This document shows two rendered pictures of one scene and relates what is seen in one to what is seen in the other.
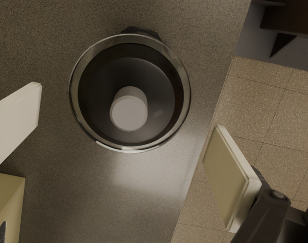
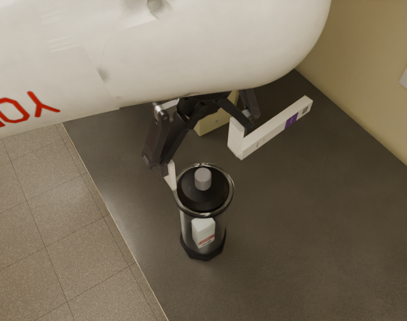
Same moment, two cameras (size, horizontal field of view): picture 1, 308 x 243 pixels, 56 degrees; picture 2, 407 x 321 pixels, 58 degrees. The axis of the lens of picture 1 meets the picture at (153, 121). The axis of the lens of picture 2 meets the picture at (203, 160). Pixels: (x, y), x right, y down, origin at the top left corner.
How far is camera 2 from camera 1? 0.42 m
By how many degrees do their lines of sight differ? 27
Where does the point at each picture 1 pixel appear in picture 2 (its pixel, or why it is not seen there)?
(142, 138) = (185, 176)
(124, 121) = (201, 171)
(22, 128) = (231, 139)
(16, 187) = (200, 128)
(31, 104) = (235, 148)
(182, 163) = (121, 209)
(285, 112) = not seen: outside the picture
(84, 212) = not seen: hidden behind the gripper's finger
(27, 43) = (259, 199)
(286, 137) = not seen: outside the picture
